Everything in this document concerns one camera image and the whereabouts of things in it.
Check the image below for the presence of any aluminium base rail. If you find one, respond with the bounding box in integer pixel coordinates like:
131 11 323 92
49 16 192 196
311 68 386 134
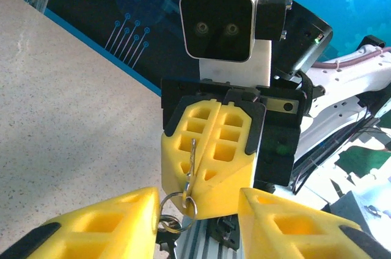
174 218 245 259

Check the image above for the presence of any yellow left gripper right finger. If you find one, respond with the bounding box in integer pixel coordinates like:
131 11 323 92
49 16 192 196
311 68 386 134
238 188 391 259

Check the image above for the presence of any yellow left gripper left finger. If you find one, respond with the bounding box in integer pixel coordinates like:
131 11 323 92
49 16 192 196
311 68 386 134
0 187 160 259

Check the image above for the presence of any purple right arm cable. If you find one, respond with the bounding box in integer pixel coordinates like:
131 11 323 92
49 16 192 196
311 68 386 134
219 0 391 70

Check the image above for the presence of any silver key ring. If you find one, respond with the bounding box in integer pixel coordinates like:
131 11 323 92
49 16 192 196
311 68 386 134
158 191 199 235

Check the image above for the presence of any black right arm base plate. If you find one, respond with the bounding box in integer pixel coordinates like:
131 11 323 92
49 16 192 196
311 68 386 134
210 215 243 251

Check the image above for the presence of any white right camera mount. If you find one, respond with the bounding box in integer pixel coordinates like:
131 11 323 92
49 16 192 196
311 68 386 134
198 38 272 87

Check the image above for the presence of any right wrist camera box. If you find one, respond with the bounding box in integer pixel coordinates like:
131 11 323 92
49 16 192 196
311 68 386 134
178 0 260 63

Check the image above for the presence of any spare keys bunch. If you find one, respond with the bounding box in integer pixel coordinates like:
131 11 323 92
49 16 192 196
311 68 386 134
155 230 178 259

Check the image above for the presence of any silver key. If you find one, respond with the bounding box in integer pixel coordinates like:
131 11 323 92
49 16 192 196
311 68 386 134
182 138 198 210

